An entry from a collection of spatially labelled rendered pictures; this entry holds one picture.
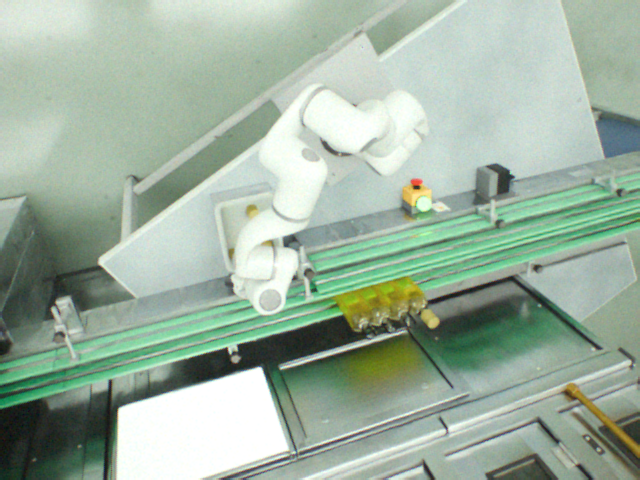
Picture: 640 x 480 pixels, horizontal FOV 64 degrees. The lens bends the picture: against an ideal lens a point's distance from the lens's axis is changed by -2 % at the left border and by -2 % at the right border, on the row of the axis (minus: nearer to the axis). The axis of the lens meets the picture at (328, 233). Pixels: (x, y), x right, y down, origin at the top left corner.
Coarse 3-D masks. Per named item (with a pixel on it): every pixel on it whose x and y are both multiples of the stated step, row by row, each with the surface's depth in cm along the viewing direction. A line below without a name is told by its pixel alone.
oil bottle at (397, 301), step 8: (376, 288) 154; (384, 288) 151; (392, 288) 151; (384, 296) 149; (392, 296) 148; (400, 296) 147; (392, 304) 145; (400, 304) 144; (408, 304) 145; (392, 312) 145
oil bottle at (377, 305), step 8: (368, 288) 152; (360, 296) 150; (368, 296) 149; (376, 296) 148; (368, 304) 146; (376, 304) 145; (384, 304) 145; (376, 312) 143; (384, 312) 143; (376, 320) 143
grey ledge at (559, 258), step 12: (600, 240) 190; (612, 240) 192; (564, 252) 186; (576, 252) 188; (588, 252) 190; (540, 264) 185; (552, 264) 185; (480, 276) 177; (492, 276) 179; (504, 276) 181; (444, 288) 174; (456, 288) 176
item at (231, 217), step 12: (228, 204) 141; (240, 204) 150; (264, 204) 152; (216, 216) 142; (228, 216) 150; (240, 216) 152; (228, 228) 152; (240, 228) 153; (228, 240) 154; (276, 240) 153; (228, 264) 149
